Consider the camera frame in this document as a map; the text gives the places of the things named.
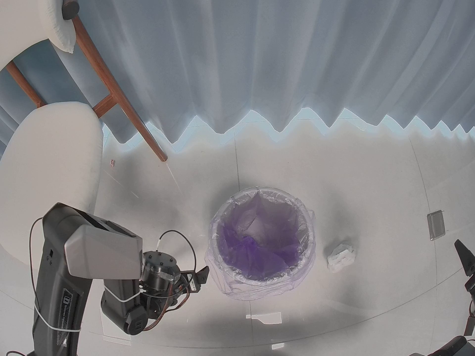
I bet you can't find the pale blue curtain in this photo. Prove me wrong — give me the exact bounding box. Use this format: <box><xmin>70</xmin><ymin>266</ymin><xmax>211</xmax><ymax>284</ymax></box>
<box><xmin>0</xmin><ymin>0</ymin><xmax>475</xmax><ymax>147</ymax></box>

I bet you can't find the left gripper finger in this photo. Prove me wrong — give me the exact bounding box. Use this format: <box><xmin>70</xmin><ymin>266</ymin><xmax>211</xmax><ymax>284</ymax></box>
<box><xmin>193</xmin><ymin>266</ymin><xmax>211</xmax><ymax>286</ymax></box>

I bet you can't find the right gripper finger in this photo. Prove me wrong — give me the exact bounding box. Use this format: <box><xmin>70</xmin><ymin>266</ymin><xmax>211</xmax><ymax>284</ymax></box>
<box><xmin>454</xmin><ymin>239</ymin><xmax>475</xmax><ymax>276</ymax></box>

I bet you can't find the white trash bin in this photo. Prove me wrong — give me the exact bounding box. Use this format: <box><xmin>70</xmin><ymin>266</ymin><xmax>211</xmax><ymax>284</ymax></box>
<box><xmin>210</xmin><ymin>186</ymin><xmax>315</xmax><ymax>286</ymax></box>

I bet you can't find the black cable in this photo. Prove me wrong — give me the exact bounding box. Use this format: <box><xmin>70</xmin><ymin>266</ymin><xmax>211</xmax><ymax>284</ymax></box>
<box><xmin>157</xmin><ymin>230</ymin><xmax>197</xmax><ymax>273</ymax></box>

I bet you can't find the purple plastic bag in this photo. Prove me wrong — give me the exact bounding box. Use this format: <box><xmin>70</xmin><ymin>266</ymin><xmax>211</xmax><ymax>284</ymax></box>
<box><xmin>204</xmin><ymin>186</ymin><xmax>317</xmax><ymax>302</ymax></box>

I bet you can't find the cream padded wooden chair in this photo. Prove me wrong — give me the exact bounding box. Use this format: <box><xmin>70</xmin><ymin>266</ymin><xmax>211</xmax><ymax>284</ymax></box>
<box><xmin>0</xmin><ymin>0</ymin><xmax>168</xmax><ymax>266</ymax></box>

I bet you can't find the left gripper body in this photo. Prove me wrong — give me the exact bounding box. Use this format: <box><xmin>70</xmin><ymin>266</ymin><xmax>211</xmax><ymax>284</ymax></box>
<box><xmin>179</xmin><ymin>271</ymin><xmax>203</xmax><ymax>294</ymax></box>

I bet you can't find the crumpled white paper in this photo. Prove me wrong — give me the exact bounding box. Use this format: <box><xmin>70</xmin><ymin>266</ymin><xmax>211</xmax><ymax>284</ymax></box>
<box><xmin>327</xmin><ymin>241</ymin><xmax>356</xmax><ymax>272</ymax></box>

